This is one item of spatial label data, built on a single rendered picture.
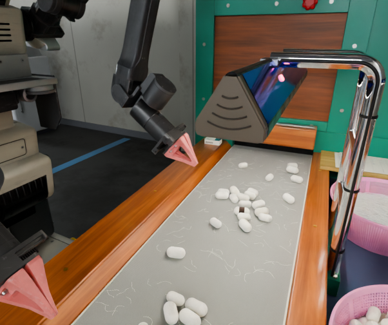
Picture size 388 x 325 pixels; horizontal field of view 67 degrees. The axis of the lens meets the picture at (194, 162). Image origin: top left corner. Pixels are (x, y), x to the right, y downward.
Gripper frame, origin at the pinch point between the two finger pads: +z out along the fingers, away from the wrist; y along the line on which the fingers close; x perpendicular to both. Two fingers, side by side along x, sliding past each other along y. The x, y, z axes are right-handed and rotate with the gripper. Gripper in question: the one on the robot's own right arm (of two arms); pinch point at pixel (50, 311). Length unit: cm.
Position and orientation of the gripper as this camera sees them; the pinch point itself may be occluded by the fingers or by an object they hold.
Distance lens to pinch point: 47.4
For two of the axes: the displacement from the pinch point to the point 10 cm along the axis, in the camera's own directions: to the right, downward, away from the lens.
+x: -6.1, 5.9, 5.3
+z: 6.9, 7.2, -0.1
